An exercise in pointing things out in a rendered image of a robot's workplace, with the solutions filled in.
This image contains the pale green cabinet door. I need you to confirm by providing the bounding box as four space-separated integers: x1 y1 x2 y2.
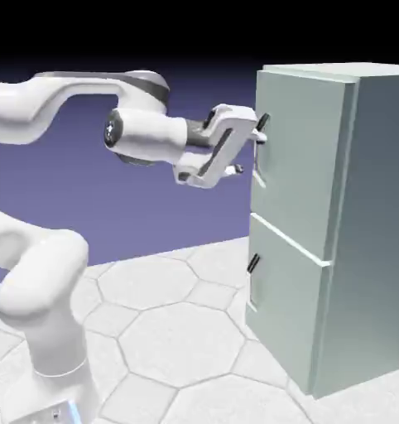
250 69 358 266
244 213 333 397

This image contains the pale green cabinet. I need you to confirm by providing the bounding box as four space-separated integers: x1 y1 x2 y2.
244 61 399 400

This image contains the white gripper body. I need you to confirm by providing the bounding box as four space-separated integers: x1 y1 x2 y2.
185 104 258 190

